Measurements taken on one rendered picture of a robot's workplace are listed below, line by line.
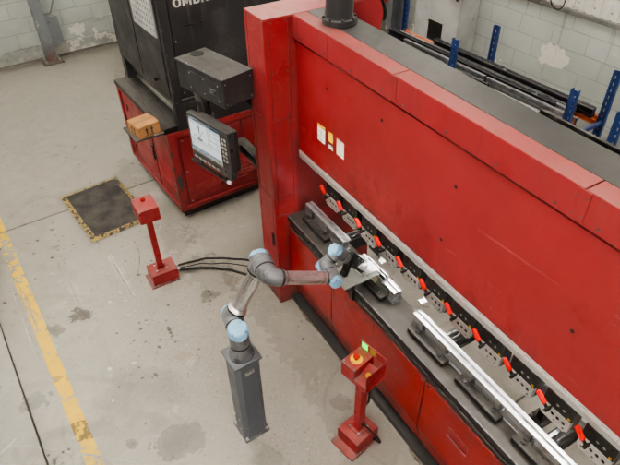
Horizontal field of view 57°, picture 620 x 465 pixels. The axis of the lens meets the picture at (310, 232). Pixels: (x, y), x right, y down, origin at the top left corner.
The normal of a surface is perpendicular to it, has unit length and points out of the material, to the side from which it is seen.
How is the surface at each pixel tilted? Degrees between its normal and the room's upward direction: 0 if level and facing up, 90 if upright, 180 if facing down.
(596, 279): 90
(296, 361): 0
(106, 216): 0
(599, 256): 90
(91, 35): 90
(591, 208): 90
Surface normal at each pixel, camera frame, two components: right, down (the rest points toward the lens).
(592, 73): -0.82, 0.37
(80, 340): -0.01, -0.77
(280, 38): 0.51, 0.55
